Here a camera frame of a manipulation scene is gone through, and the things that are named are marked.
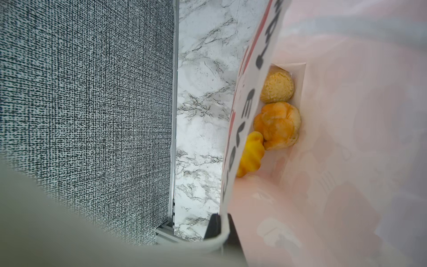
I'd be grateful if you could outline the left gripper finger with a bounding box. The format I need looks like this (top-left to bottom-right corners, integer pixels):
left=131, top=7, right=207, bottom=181
left=203, top=213, right=244, bottom=257

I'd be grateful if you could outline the striped yellow bun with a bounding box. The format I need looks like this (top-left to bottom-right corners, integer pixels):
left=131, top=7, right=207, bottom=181
left=236, top=131, right=265, bottom=178

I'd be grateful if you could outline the flaky braided pastry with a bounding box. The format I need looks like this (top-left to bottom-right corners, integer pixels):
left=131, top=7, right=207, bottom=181
left=253, top=102, right=301, bottom=151

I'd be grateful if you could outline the red white paper gift bag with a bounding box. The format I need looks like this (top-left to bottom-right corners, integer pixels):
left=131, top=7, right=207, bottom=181
left=221, top=1, right=427, bottom=267

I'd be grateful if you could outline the small round crusty bun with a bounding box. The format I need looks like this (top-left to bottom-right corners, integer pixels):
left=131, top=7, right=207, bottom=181
left=260, top=66, right=295, bottom=104

